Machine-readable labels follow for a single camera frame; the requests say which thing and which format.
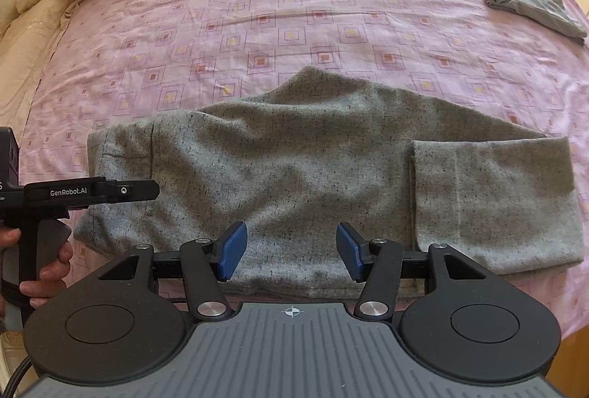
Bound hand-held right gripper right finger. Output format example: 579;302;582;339
336;222;498;321

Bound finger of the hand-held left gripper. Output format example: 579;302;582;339
107;179;161;202

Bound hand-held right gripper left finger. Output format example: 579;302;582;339
99;221;249;320

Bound grey speckled pants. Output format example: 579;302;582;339
74;66;586;303

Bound person's left hand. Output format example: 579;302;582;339
0;228;74;309

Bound cream bed sheet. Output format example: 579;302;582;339
0;0;84;138

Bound pink patterned bedspread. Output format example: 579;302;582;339
18;0;589;337

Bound black braided cable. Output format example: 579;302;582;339
0;354;34;398

